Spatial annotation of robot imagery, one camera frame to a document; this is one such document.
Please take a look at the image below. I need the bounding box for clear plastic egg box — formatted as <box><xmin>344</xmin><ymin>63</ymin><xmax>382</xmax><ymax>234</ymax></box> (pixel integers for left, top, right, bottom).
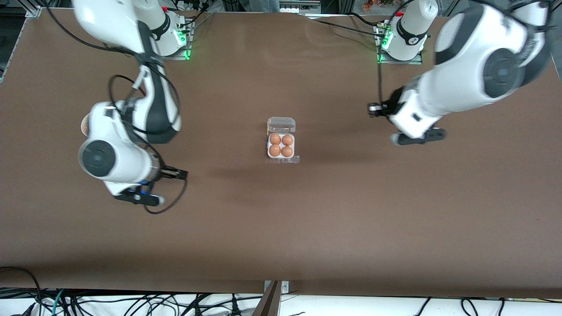
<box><xmin>265</xmin><ymin>117</ymin><xmax>301</xmax><ymax>165</ymax></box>

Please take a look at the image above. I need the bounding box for dark metal bar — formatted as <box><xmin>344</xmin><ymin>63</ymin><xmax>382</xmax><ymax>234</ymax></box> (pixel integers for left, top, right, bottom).
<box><xmin>252</xmin><ymin>281</ymin><xmax>282</xmax><ymax>316</ymax></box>

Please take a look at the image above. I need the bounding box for person in grey trousers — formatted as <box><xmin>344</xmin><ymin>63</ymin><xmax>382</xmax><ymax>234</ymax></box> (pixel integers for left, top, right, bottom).
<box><xmin>239</xmin><ymin>0</ymin><xmax>281</xmax><ymax>13</ymax></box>

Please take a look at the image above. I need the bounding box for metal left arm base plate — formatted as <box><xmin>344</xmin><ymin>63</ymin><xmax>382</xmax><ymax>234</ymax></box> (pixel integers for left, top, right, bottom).
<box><xmin>375</xmin><ymin>21</ymin><xmax>425</xmax><ymax>65</ymax></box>

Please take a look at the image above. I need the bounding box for black cable on table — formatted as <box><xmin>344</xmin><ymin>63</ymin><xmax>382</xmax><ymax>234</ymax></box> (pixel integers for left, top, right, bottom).
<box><xmin>307</xmin><ymin>12</ymin><xmax>387</xmax><ymax>36</ymax></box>

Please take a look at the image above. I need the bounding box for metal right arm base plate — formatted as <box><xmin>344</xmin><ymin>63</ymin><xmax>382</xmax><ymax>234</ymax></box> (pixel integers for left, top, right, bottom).
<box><xmin>167</xmin><ymin>18</ymin><xmax>195</xmax><ymax>61</ymax></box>

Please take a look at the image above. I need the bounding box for silver metal bracket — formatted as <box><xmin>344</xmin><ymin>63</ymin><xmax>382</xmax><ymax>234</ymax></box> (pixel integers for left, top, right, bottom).
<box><xmin>263</xmin><ymin>280</ymin><xmax>290</xmax><ymax>294</ymax></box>

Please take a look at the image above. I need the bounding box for teal cable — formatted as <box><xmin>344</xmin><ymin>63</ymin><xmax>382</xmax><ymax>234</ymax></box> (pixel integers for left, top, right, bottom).
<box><xmin>49</xmin><ymin>290</ymin><xmax>66</xmax><ymax>316</ymax></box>

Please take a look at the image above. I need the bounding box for black looped cable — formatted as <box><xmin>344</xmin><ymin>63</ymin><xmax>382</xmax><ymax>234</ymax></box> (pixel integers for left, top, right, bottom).
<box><xmin>0</xmin><ymin>266</ymin><xmax>42</xmax><ymax>308</ymax></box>

